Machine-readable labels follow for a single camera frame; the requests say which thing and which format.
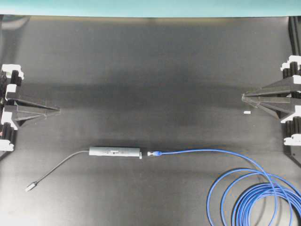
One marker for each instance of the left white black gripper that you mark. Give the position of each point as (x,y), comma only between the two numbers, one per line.
(13,116)

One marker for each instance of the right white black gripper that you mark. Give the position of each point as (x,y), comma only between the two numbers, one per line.
(287,108)

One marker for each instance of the grey USB hub with cable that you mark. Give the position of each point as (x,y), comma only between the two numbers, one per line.
(92,151)

